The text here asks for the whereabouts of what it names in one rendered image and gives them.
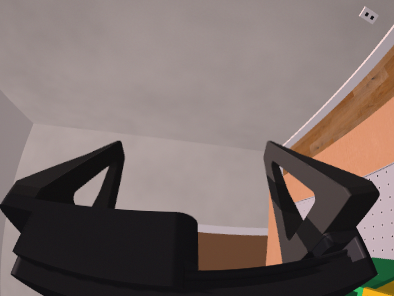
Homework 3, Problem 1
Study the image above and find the green open bin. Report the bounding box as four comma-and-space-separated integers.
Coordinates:
345, 257, 394, 296

